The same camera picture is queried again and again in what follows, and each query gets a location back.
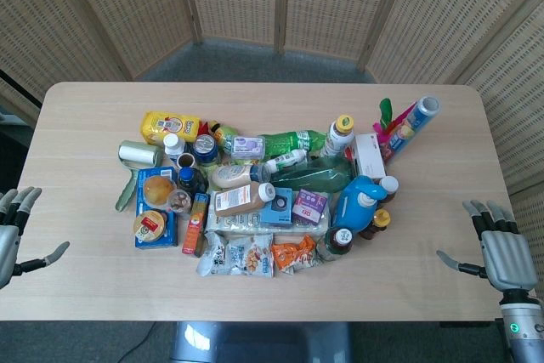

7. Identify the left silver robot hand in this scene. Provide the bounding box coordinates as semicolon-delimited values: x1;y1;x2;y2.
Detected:
0;186;71;290

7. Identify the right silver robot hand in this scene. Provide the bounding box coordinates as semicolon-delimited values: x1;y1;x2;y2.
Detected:
436;199;538;292

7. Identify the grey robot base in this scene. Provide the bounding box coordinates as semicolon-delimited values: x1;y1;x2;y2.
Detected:
170;320;353;363

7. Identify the round container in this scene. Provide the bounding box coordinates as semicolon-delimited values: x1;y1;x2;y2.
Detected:
133;209;167;241

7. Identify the white red box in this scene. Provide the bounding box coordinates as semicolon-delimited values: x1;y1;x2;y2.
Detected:
344;133;388;179

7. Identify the orange red narrow box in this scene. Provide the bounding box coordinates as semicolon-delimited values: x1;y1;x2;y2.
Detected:
181;192;211;257

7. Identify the blue square box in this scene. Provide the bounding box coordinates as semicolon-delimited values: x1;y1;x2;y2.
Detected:
258;186;295;227

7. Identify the brown bottle white cap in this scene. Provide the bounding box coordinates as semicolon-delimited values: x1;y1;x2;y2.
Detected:
376;175;400;205

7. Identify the brown bottle yellow cap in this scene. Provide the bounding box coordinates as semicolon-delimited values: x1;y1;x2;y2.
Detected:
359;208;392;242

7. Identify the blue chips tube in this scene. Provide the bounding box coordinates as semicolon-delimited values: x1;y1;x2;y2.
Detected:
383;95;440;163

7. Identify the blue detergent bottle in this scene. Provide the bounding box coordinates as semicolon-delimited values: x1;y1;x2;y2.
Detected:
331;174;386;233

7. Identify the orange fruit cup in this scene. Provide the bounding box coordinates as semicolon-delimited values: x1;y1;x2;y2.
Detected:
143;175;177;206

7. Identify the green tea bottle brown cap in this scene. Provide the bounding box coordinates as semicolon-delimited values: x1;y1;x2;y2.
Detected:
317;227;355;263

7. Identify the colourful feather shuttlecock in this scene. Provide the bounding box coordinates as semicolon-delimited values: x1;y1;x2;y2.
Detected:
372;98;420;143

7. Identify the clear nut cup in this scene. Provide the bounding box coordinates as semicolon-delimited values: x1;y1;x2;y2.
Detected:
167;189;195;215

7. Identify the dark soy sauce bottle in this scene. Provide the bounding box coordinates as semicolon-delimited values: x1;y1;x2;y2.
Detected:
177;167;209;202

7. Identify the white pill bottle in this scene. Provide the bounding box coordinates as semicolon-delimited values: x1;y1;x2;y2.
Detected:
163;133;187;167

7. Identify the yellow snack bag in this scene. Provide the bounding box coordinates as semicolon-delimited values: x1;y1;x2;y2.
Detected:
140;111;202;145

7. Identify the purple small carton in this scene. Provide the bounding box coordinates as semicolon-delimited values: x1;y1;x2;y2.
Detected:
291;187;331;226

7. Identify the clear green plastic bottle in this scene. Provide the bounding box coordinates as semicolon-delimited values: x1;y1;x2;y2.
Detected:
269;156;357;194

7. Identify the white bottle yellow green cap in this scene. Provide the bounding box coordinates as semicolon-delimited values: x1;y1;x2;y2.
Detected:
320;114;355;158

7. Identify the orange snack bag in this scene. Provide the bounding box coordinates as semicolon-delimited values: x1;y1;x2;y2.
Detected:
271;234;319;278

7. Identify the blue drink can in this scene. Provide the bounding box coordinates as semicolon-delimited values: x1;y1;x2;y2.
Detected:
192;133;221;166

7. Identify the brown milk tea bottle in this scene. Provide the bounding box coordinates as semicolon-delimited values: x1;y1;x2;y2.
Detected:
212;181;276;218

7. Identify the small white yogurt bottle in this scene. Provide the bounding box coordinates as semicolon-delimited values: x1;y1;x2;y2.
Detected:
263;149;308;173

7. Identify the beige sauce bottle blue cap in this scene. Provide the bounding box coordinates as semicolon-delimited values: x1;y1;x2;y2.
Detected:
211;163;272;190

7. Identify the green labelled soda bottle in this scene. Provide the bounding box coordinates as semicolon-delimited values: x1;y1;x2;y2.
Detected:
259;128;329;157

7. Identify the yellow green toy bottle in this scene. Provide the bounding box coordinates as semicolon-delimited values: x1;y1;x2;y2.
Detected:
201;119;240;148

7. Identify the blue white snack bag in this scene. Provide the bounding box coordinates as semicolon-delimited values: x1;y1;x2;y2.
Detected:
224;234;275;279

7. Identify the purple wet wipes pack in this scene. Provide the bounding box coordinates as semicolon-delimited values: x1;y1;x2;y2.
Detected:
229;134;267;157

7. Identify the woven folding screen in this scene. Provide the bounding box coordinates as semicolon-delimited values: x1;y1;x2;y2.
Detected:
0;0;544;321

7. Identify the lint roller with green handle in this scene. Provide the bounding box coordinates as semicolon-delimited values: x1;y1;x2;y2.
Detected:
115;139;164;213

